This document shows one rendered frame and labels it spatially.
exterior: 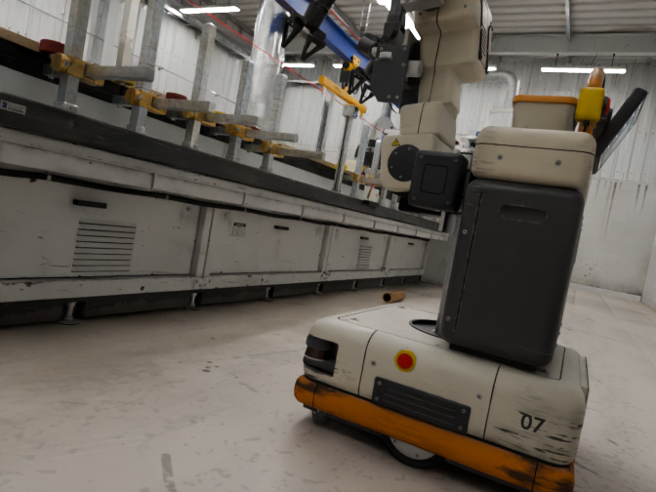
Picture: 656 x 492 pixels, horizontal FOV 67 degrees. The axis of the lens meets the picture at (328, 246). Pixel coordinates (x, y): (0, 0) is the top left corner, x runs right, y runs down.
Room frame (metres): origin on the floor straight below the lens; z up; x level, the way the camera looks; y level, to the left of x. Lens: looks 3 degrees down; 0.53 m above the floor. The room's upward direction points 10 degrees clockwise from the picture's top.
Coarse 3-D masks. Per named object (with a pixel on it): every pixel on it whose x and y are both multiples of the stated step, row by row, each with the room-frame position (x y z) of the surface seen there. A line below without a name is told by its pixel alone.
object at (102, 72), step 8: (48, 64) 1.47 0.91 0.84; (48, 72) 1.47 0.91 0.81; (56, 72) 1.46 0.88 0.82; (88, 72) 1.39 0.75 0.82; (96, 72) 1.38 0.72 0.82; (104, 72) 1.36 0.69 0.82; (112, 72) 1.35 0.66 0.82; (120, 72) 1.33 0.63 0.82; (128, 72) 1.32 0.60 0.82; (136, 72) 1.31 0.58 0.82; (144, 72) 1.29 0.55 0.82; (152, 72) 1.31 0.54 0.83; (128, 80) 1.36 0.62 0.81; (136, 80) 1.34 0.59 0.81; (144, 80) 1.32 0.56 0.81; (152, 80) 1.32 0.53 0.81
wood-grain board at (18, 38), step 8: (0, 32) 1.39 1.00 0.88; (8, 32) 1.41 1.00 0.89; (8, 40) 1.42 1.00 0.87; (16, 40) 1.43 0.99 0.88; (24, 40) 1.45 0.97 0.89; (32, 40) 1.47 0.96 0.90; (32, 48) 1.47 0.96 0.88; (48, 56) 1.52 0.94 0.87; (128, 88) 1.80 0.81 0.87; (312, 160) 3.03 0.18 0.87; (320, 160) 3.10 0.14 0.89
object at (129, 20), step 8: (128, 0) 2.63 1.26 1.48; (136, 0) 2.64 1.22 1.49; (128, 8) 2.62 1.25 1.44; (136, 8) 2.65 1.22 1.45; (128, 16) 2.62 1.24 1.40; (136, 16) 2.65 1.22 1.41; (128, 24) 2.62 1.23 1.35; (128, 32) 2.62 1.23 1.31; (120, 40) 2.63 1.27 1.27; (128, 40) 2.63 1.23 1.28; (120, 48) 2.63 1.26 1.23; (128, 48) 2.64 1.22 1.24; (120, 56) 2.62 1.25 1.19; (128, 56) 2.64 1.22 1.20; (120, 64) 2.62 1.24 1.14; (128, 64) 2.65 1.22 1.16
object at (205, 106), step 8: (120, 96) 1.69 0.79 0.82; (120, 104) 1.70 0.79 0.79; (128, 104) 1.68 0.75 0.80; (152, 104) 1.62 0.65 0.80; (160, 104) 1.61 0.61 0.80; (168, 104) 1.59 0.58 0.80; (176, 104) 1.58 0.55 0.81; (184, 104) 1.56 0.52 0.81; (192, 104) 1.55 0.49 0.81; (200, 104) 1.53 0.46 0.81; (208, 104) 1.52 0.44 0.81; (208, 112) 1.55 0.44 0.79
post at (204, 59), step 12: (204, 24) 1.82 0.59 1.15; (204, 36) 1.82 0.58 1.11; (204, 48) 1.82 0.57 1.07; (204, 60) 1.81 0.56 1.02; (204, 72) 1.82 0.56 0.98; (204, 84) 1.83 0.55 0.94; (192, 96) 1.83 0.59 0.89; (204, 96) 1.84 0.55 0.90; (192, 120) 1.82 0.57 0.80; (192, 132) 1.81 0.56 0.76
